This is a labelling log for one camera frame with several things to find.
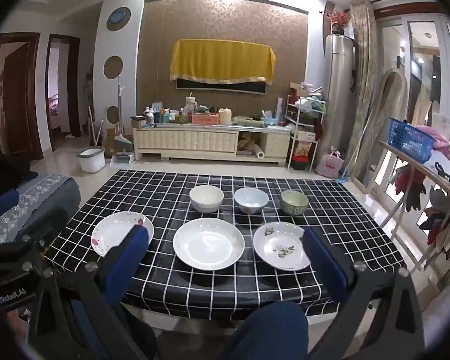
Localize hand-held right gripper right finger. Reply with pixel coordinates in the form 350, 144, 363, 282
302, 227, 426, 360

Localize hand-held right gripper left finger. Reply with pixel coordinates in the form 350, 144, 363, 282
24, 225, 154, 360

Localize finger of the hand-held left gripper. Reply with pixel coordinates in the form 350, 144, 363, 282
0, 208, 69, 274

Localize pink floral white plate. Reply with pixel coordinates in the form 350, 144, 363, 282
91, 211, 155, 257

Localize green floral white plate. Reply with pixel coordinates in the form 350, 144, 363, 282
253, 222, 313, 272

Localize plain white plate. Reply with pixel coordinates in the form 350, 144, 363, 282
173, 218, 245, 271

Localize plain white bowl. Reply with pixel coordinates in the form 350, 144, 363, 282
189, 185, 224, 213

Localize dark blue cushion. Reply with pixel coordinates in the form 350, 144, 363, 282
0, 190, 20, 221

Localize grey floral blanket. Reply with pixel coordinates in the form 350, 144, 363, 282
0, 172, 81, 248

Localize green patterned bowl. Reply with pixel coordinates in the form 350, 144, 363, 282
279, 190, 310, 217

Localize black cloth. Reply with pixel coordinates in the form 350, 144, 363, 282
0, 147, 39, 196

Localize black white checked tablecloth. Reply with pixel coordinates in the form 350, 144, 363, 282
45, 169, 406, 321

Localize person's leg blue trousers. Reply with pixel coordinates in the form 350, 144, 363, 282
220, 302, 309, 360

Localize pink gift bag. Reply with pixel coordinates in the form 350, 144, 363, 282
320, 146, 345, 178

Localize light blue bowl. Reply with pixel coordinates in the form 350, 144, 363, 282
234, 187, 269, 215

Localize white plastic bucket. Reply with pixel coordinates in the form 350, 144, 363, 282
77, 146, 106, 173

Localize grey dustpan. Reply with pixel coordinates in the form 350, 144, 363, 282
110, 152, 136, 168

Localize red hanging cloth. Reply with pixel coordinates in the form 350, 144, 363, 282
394, 165, 428, 211

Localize cardboard boxes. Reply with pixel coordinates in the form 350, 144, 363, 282
103, 127, 118, 158

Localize cream tv cabinet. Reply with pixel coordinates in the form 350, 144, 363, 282
133, 125, 292, 165

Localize wooden drying rack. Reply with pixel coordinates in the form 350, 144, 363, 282
379, 140, 450, 282

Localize brown wooden door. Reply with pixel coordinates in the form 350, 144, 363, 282
0, 33, 44, 160

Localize blue plastic basket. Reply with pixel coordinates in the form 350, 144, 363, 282
389, 118, 437, 164

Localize white metal shelf rack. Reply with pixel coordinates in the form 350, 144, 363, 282
285, 95, 327, 171

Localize white stick mop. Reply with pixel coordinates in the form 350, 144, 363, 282
114, 75, 127, 137

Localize pink clothing pile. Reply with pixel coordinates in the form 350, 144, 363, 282
420, 125, 450, 166

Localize silver tower air conditioner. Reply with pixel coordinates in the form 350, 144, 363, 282
324, 33, 357, 166

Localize beige patterned curtain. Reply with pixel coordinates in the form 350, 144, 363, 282
350, 0, 383, 181

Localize beige arched board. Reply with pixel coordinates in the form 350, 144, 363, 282
375, 68, 409, 147

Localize black television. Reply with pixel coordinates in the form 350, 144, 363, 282
176, 78, 267, 94

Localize glass sliding door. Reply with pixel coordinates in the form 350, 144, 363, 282
375, 11, 450, 196

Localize yellow cloth cover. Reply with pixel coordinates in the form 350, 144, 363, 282
170, 39, 277, 86

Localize red artificial flowers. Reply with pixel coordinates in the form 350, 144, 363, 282
327, 9, 351, 34

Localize brown door frame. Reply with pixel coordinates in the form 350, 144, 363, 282
46, 34, 81, 137

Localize blue round wall plate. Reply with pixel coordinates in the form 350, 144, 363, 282
107, 6, 131, 32

